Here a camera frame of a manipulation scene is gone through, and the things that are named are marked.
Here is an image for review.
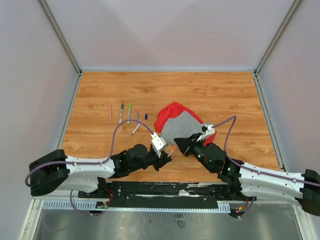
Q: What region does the orange white pen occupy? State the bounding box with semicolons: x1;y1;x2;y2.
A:
119;109;124;123

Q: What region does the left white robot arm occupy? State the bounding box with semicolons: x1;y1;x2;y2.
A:
27;144;172;198

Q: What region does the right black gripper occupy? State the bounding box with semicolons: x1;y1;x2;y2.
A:
173;133;214;173

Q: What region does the red and grey cloth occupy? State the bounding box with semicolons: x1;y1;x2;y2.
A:
154;101;204;145

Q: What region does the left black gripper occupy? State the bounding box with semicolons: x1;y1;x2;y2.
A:
130;148;173;171

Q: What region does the white marker green end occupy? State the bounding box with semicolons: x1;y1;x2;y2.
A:
127;105;132;125

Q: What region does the orange highlighter pen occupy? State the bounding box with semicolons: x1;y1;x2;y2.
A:
167;145;177;157

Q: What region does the pink pen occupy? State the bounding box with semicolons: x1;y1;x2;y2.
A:
109;103;112;125

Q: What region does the purple pen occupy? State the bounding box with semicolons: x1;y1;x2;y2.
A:
135;106;140;120

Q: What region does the white slotted cable duct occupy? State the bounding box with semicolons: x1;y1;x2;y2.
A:
42;199;232;213

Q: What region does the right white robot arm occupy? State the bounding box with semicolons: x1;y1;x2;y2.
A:
174;134;320;216

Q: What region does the white marker blue end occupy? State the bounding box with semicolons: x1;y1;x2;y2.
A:
131;123;141;135

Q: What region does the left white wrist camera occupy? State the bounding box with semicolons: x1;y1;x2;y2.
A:
151;132;168;158

